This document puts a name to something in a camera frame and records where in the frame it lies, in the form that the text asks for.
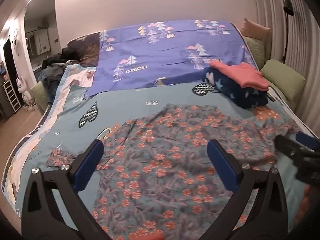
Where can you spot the green cushion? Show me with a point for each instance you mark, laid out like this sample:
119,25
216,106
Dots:
41,95

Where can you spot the white wall cabinet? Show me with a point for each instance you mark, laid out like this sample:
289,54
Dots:
37,41

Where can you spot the folded pink garment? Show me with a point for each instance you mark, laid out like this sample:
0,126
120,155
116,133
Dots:
240,76

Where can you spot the white wall decoration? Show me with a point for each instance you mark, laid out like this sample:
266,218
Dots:
16,41

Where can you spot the person's right hand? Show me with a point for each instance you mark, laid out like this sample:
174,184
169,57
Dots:
308,202

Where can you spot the black floor lamp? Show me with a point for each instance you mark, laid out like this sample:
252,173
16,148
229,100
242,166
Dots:
288,5

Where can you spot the folded navy star fleece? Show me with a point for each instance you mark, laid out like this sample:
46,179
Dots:
225,87

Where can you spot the teal heart print blanket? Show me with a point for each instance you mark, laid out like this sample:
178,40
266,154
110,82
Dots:
120,105

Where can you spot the large green pillow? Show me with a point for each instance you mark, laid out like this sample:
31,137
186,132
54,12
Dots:
282,77

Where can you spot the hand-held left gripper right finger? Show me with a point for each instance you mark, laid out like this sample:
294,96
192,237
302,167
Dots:
222,165

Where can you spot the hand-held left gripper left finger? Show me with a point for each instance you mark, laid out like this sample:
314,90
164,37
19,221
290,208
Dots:
88,165

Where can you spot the small green pillow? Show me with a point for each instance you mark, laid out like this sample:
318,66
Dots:
256,50

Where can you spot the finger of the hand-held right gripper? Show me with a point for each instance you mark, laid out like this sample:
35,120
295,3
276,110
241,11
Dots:
285,143
307,140

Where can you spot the floral patterned garment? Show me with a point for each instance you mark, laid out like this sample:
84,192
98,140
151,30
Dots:
162,155

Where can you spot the pile of dark clothes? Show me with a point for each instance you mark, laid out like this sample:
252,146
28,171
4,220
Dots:
55,65

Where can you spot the pink pillow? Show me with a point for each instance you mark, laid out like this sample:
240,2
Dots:
255,28

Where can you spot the dark brown blanket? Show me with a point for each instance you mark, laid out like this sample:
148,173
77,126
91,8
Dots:
87,47

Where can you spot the white rabbit figurine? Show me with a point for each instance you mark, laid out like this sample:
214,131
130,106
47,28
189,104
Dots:
23,87

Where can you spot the purple tree print sheet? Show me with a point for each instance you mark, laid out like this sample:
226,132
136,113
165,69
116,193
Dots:
162,52

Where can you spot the white shelf rack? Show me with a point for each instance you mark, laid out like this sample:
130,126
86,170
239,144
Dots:
11,95

